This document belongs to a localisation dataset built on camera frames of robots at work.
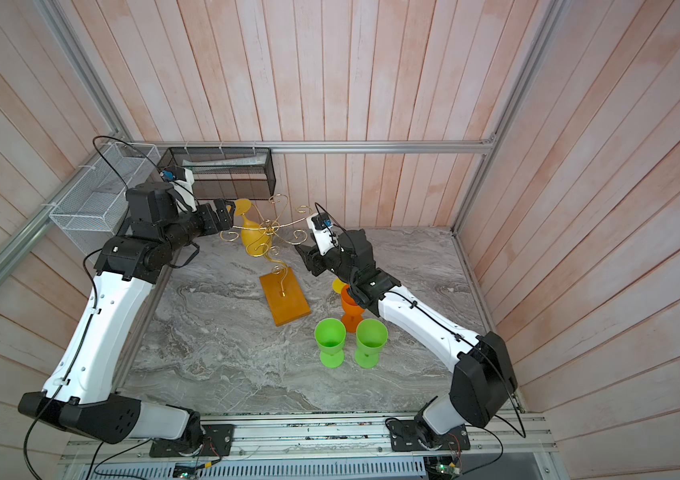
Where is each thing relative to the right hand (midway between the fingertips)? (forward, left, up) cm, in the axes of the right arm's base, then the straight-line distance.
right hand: (303, 239), depth 75 cm
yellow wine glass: (+8, -8, -32) cm, 34 cm away
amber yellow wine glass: (+8, +16, -9) cm, 20 cm away
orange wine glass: (-6, -13, -30) cm, 33 cm away
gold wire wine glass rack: (+3, +11, -24) cm, 26 cm away
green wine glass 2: (-16, -7, -22) cm, 28 cm away
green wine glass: (-16, -18, -23) cm, 33 cm away
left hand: (0, +19, +9) cm, 21 cm away
